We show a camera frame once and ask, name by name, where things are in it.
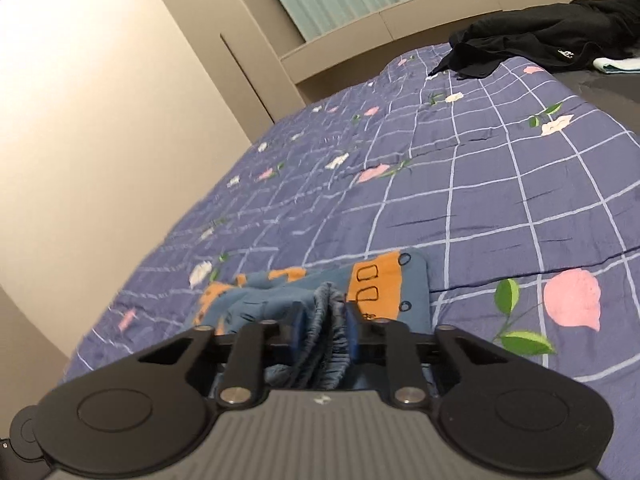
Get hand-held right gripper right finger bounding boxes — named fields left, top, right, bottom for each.
left=345, top=301, right=506, bottom=409

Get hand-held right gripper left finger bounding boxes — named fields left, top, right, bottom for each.
left=135, top=302, right=306, bottom=409

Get blue pants with orange print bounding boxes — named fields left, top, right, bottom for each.
left=192, top=247, right=434, bottom=394

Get blue checked floral blanket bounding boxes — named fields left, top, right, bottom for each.
left=62, top=42, right=640, bottom=480

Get beige wardrobe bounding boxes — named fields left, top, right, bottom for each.
left=140, top=0, right=307, bottom=126

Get black garment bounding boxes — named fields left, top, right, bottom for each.
left=430, top=0, right=640, bottom=80

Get dark grey bed sheet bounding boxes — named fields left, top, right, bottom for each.
left=552, top=67, right=640, bottom=137

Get light blue towel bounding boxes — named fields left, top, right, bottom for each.
left=592, top=56, right=640, bottom=75

